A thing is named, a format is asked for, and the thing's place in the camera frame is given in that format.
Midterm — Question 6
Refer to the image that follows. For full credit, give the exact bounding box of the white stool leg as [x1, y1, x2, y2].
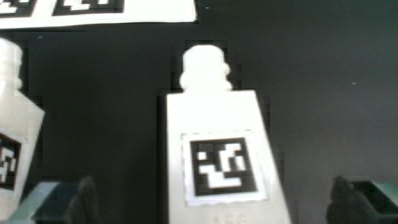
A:
[0, 38, 44, 221]
[165, 45, 291, 224]

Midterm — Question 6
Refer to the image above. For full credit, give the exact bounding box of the white marker tag sheet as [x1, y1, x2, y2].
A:
[0, 0, 197, 29]

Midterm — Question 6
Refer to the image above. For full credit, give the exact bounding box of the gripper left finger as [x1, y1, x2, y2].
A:
[10, 176, 99, 224]

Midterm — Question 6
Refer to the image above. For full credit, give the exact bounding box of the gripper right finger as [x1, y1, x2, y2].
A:
[325, 176, 398, 224]

